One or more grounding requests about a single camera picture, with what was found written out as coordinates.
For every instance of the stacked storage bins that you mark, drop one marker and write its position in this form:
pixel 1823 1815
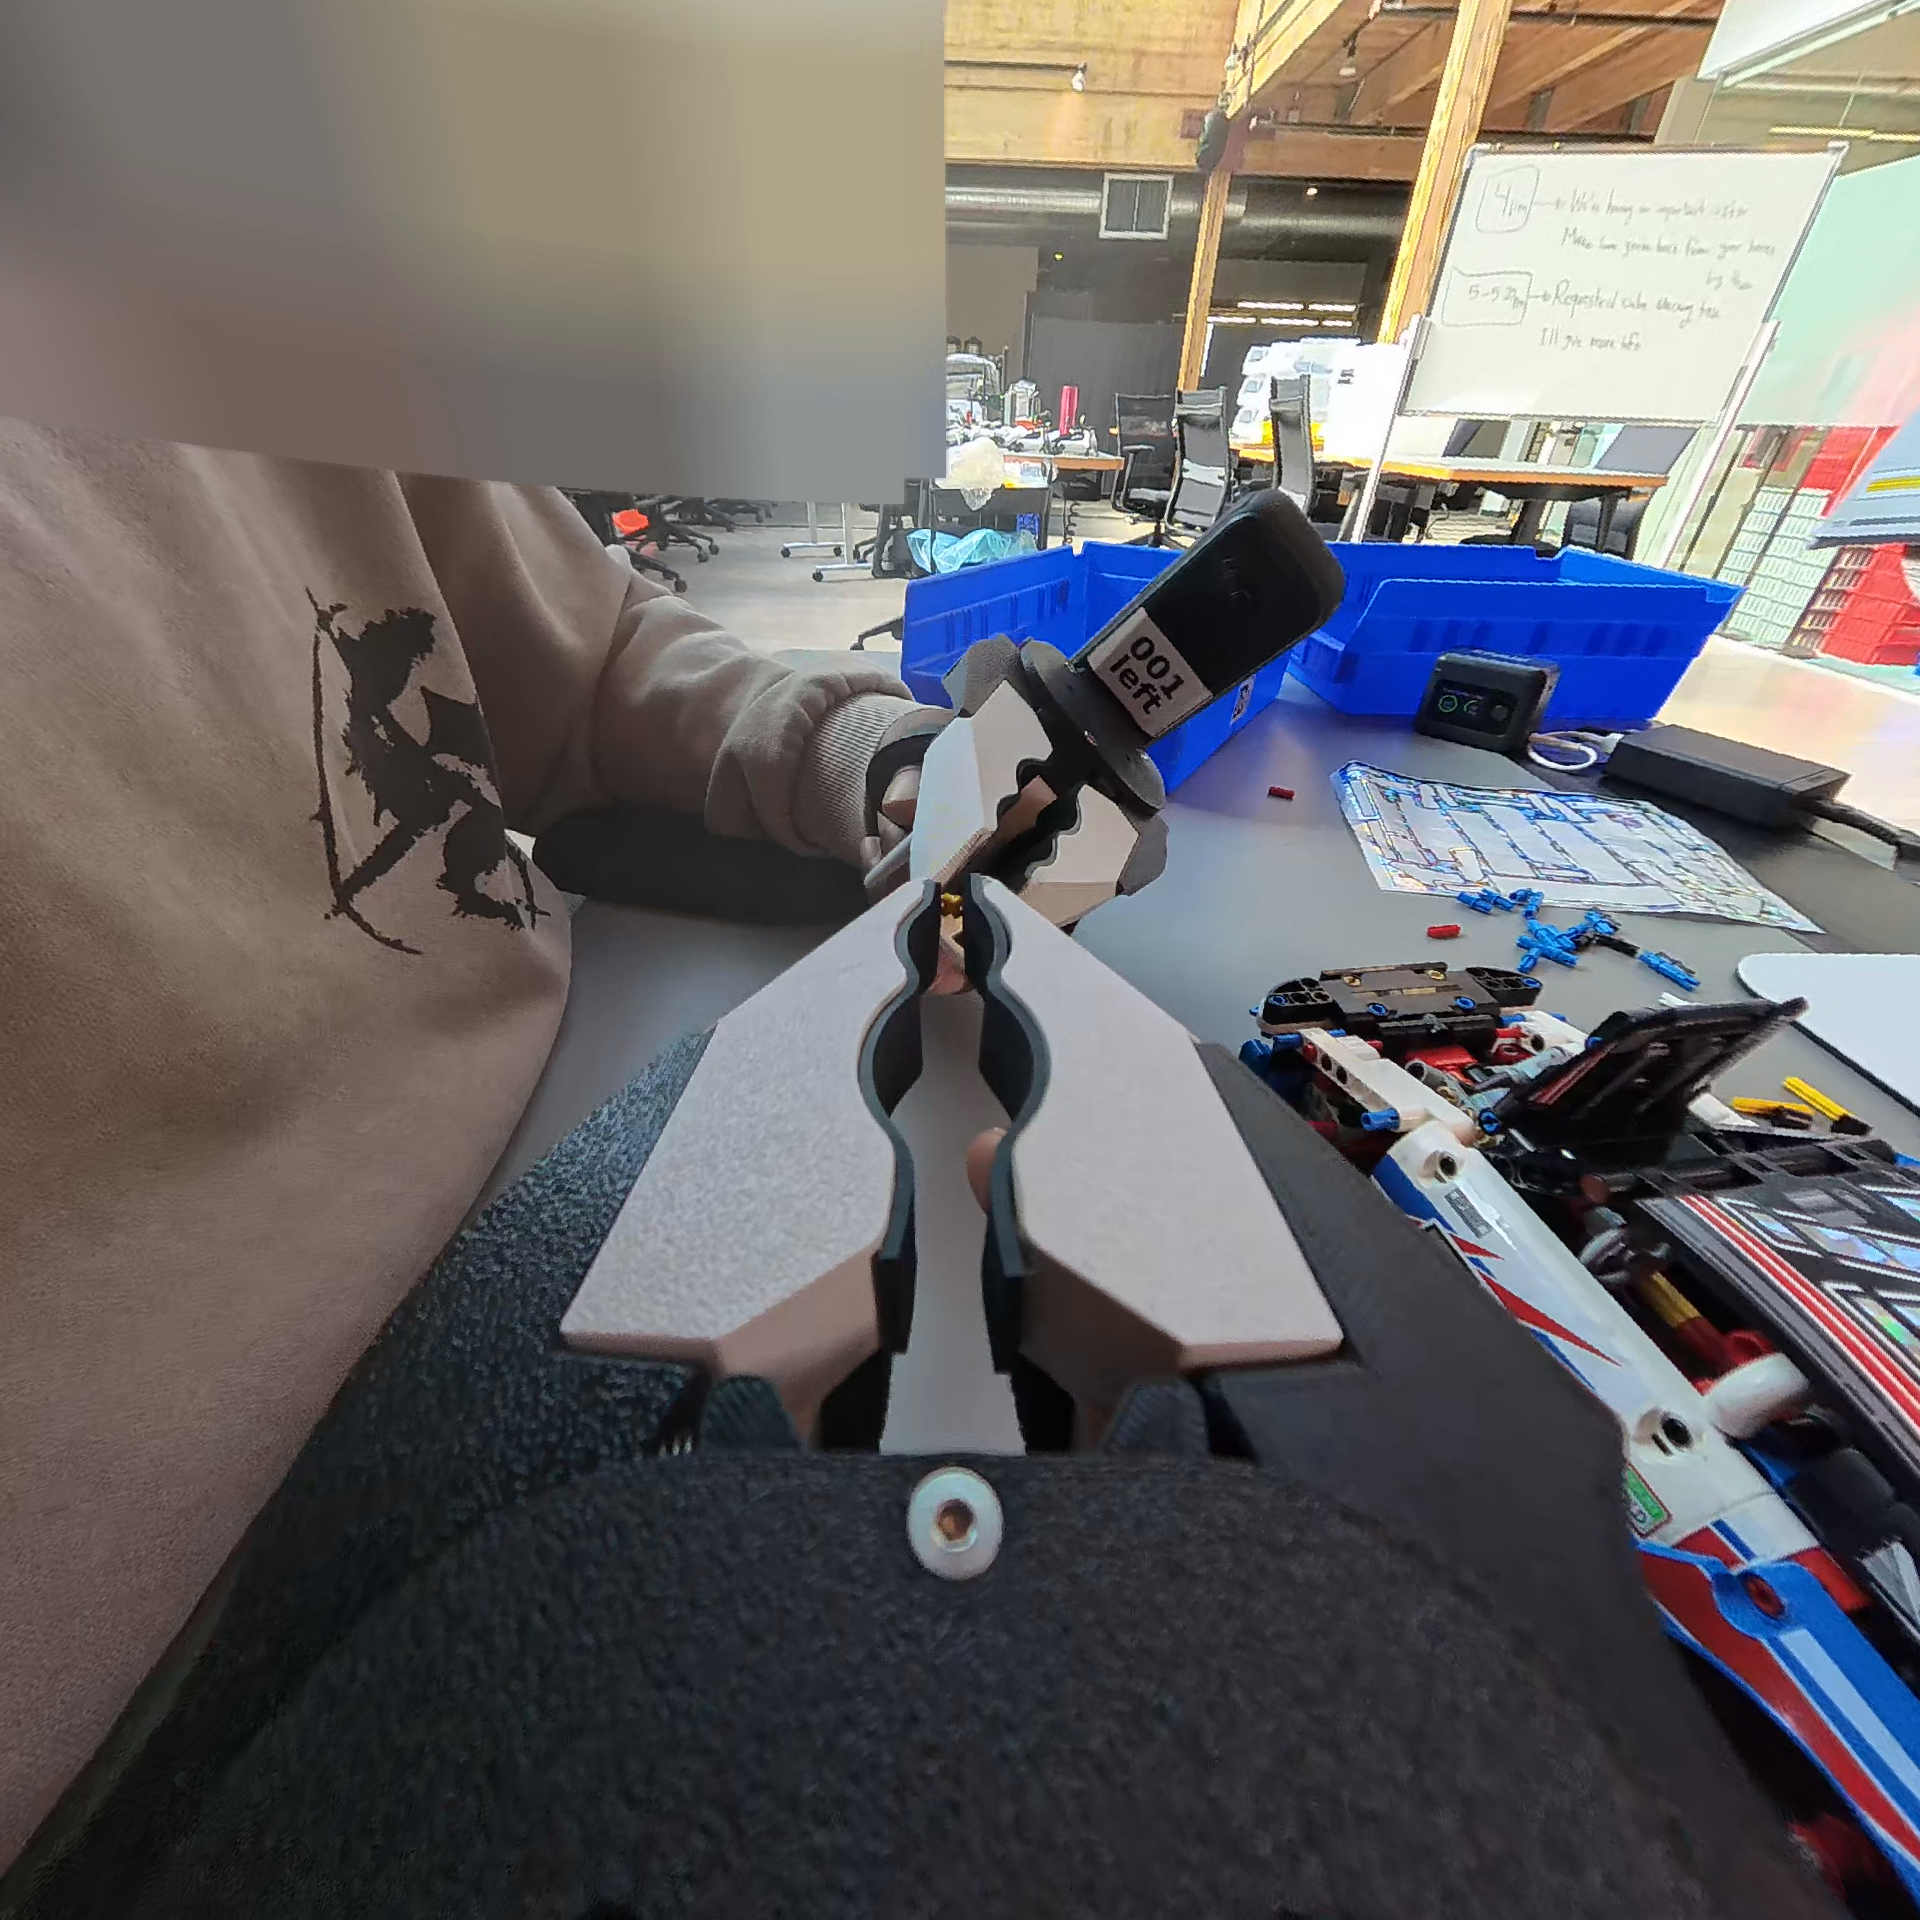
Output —
pixel 1844 601

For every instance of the white metal book stand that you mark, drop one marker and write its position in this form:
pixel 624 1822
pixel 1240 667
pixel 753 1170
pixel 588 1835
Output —
pixel 1844 1005

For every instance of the grey desk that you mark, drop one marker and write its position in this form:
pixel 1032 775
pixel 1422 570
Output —
pixel 1274 900

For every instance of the stack of white containers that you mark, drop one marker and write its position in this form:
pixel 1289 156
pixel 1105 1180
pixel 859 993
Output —
pixel 1321 382

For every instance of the grey instruction booklet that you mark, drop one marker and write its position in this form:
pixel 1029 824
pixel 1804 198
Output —
pixel 1874 502

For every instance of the whiteboard with writing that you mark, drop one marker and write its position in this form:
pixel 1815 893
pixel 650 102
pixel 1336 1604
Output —
pixel 1620 285

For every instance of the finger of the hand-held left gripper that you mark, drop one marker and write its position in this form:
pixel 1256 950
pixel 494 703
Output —
pixel 952 794
pixel 1103 862

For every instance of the brick-built toy race car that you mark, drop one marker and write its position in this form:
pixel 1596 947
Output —
pixel 1501 1201

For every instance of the black office chair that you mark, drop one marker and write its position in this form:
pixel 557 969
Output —
pixel 1201 464
pixel 1149 451

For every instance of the person's left hand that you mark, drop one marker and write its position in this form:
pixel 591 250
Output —
pixel 893 810

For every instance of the blue sticker sheet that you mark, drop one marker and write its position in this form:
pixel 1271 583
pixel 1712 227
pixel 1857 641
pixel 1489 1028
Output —
pixel 1501 840

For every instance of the wooden office table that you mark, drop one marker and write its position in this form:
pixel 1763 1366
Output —
pixel 1501 476

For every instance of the person's beige printed sweatshirt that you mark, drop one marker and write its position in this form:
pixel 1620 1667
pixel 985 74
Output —
pixel 224 1051

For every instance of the person's left forearm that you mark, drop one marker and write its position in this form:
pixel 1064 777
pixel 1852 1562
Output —
pixel 705 704

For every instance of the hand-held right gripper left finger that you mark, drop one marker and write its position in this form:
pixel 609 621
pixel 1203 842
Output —
pixel 734 1201

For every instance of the black power adapter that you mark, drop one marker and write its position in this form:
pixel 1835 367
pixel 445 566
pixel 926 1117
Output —
pixel 1711 772

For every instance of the blue bin with label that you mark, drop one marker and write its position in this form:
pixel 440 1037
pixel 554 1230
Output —
pixel 990 615

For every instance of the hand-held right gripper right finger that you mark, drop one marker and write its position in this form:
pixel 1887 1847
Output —
pixel 1170 1201

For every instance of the person's right hand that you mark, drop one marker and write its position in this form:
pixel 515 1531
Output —
pixel 986 1154

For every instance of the small black display device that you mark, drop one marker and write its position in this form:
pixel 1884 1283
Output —
pixel 1485 704

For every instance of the wooden post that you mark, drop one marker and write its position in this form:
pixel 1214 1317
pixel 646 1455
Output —
pixel 1449 150
pixel 1205 270

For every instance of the blue plastic bag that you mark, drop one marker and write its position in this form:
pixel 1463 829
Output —
pixel 974 552

